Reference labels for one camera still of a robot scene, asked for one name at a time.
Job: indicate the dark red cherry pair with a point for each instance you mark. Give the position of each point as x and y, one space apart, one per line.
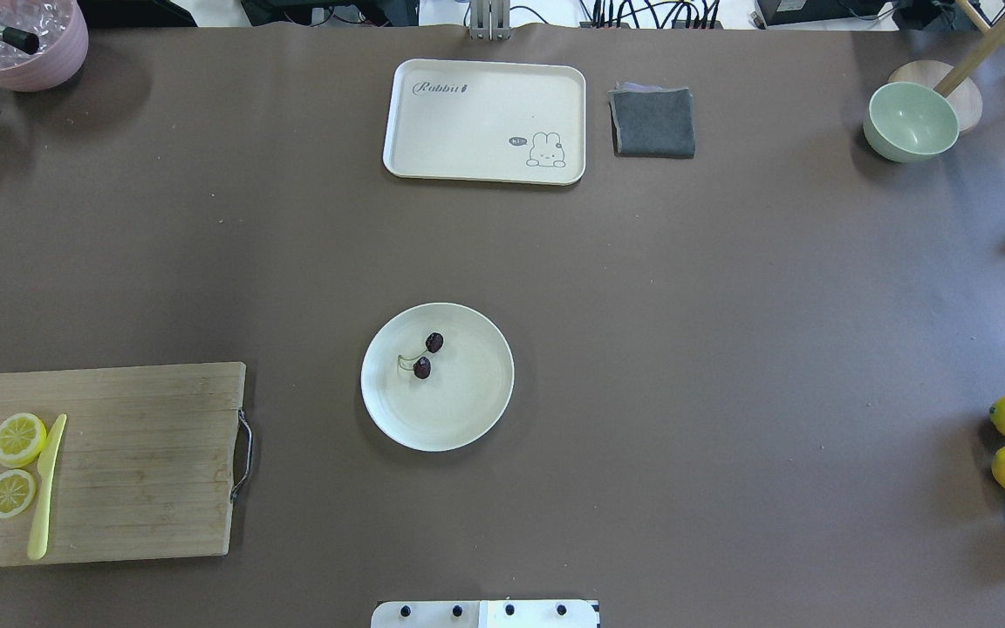
421 365

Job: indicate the cream rabbit tray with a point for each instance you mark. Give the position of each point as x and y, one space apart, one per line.
465 120

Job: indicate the round cream plate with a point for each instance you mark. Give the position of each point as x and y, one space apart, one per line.
469 389

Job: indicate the folded grey cloth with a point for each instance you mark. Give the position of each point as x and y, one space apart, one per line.
653 122

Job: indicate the wooden cutting board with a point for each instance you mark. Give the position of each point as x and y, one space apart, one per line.
145 467

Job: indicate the light green bowl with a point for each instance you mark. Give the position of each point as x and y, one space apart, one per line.
907 123

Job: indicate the lemon half near centre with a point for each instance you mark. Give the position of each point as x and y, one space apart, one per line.
22 439

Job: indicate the wooden stand with base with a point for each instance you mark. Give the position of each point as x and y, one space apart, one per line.
955 83

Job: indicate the yellow plastic knife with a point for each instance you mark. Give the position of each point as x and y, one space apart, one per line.
38 538

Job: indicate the lemon half near edge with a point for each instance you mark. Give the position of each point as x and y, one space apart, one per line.
17 489

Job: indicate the pink ribbed bowl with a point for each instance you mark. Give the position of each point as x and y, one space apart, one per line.
42 43

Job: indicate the metal camera post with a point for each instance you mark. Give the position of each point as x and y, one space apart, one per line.
489 20

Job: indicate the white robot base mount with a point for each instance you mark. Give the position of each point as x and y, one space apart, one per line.
488 613

